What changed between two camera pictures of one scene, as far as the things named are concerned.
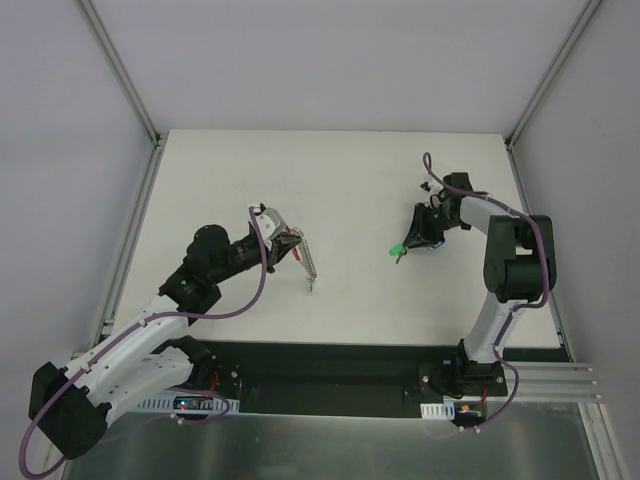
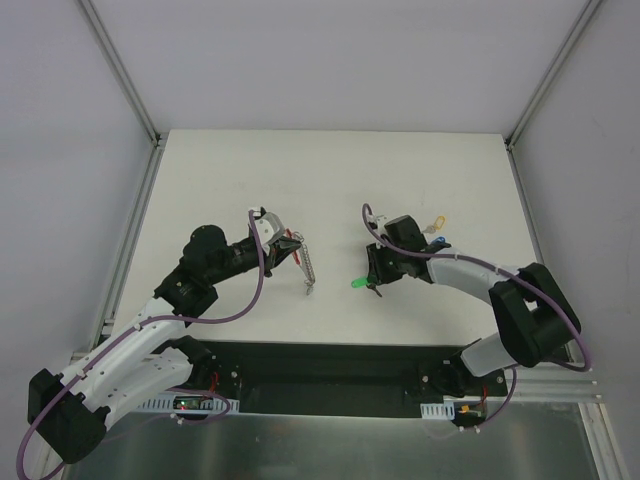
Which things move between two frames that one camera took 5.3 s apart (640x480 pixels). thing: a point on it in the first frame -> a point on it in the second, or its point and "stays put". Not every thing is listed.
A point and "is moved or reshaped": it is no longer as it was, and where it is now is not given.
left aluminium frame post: [120, 70] stays put
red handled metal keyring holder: [302, 254] stays put
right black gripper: [426, 225] -> [376, 264]
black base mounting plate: [296, 377] stays put
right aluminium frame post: [558, 57] stays put
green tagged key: [397, 250] is moved or reshaped
